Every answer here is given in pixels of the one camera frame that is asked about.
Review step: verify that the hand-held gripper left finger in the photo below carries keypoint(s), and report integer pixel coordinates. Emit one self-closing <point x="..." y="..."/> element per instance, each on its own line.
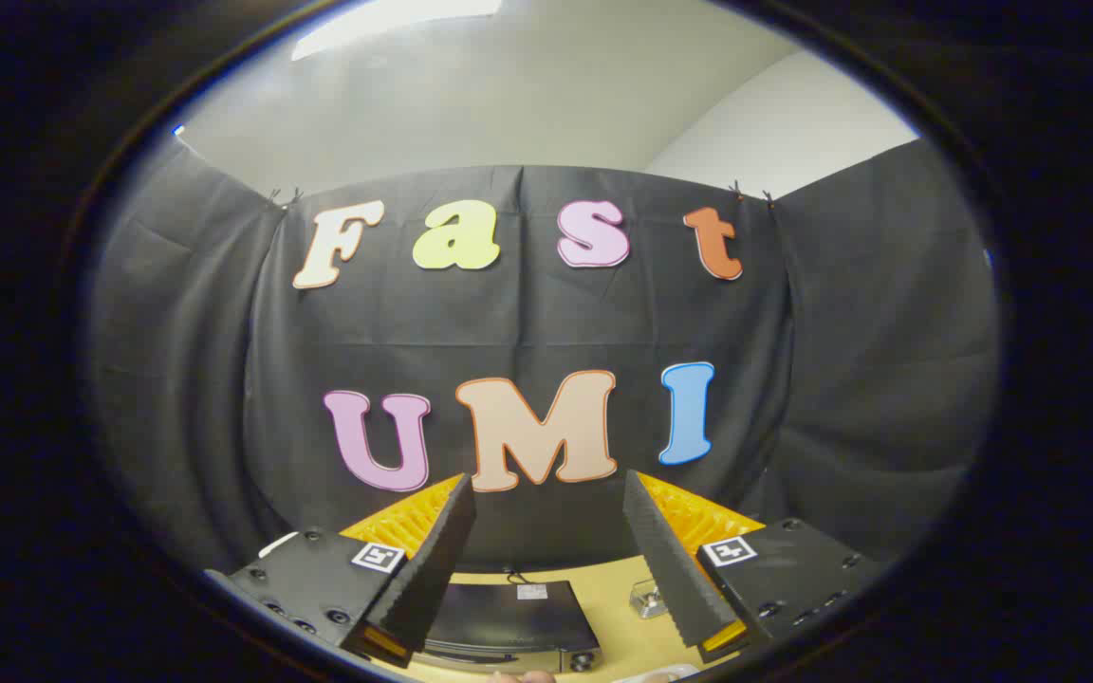
<point x="428" y="569"/>

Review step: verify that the black toaster oven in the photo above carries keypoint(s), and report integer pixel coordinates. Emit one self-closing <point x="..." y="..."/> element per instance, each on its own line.
<point x="509" y="617"/>

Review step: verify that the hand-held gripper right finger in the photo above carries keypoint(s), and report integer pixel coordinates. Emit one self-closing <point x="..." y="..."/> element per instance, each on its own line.
<point x="665" y="560"/>

